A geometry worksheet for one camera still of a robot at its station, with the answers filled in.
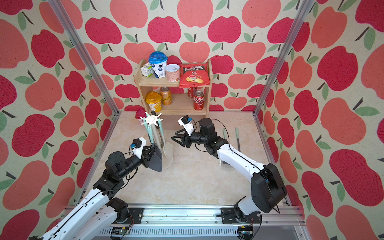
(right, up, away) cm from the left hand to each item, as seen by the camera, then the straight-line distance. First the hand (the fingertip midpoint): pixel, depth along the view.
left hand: (156, 149), depth 72 cm
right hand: (+9, +5, +3) cm, 11 cm away
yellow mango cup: (-5, +27, +14) cm, 31 cm away
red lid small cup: (-20, +21, +35) cm, 46 cm away
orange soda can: (+2, +31, +17) cm, 35 cm away
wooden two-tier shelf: (+11, +26, +25) cm, 37 cm away
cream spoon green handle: (+4, -1, +14) cm, 15 cm away
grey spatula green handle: (-1, -9, +6) cm, 11 cm away
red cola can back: (+17, +34, +25) cm, 45 cm away
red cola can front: (+21, +26, +15) cm, 37 cm away
